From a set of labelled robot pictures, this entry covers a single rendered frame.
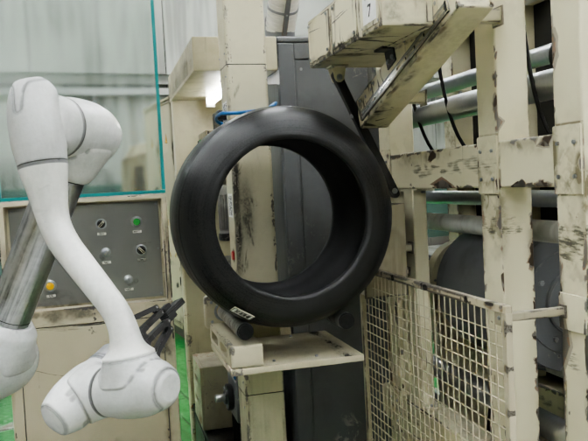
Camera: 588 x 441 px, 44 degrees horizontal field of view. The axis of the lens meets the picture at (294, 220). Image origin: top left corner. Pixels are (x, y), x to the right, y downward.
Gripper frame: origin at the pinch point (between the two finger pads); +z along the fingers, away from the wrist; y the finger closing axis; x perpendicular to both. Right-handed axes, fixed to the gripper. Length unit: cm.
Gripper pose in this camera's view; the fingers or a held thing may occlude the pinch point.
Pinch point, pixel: (171, 309)
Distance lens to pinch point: 176.4
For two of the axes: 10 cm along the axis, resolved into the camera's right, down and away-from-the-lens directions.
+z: 4.2, -4.3, 8.0
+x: 7.4, -3.4, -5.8
